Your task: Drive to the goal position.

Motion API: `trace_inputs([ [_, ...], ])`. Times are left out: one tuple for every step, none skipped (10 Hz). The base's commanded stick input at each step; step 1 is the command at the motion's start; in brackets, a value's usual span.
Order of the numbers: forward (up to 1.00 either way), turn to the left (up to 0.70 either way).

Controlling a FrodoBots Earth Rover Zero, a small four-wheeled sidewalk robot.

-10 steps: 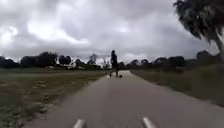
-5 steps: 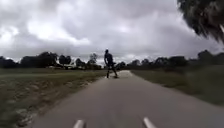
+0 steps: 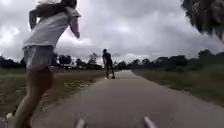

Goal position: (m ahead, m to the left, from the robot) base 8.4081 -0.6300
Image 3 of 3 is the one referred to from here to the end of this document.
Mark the person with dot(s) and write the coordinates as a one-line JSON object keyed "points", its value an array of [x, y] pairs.
{"points": [[108, 63], [41, 50]]}

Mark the grey asphalt path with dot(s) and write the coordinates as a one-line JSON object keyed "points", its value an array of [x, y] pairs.
{"points": [[133, 100]]}

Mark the grass verge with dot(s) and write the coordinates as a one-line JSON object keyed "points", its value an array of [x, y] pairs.
{"points": [[70, 80], [196, 81]]}

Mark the row of trees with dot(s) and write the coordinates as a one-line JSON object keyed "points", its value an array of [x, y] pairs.
{"points": [[173, 61]]}

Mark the robot's own part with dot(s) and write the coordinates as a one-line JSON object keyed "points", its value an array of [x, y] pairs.
{"points": [[150, 123], [80, 123]]}

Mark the tree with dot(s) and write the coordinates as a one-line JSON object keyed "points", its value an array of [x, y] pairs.
{"points": [[206, 16]]}

